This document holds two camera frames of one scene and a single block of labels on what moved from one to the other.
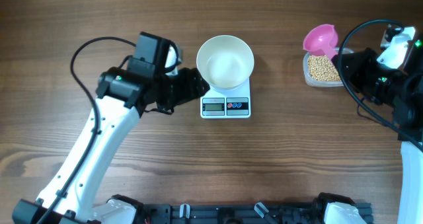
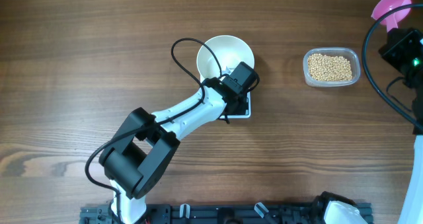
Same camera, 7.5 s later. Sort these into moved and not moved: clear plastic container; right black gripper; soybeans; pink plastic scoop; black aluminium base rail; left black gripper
Moved: pink plastic scoop; right black gripper; left black gripper
Not moved: black aluminium base rail; soybeans; clear plastic container
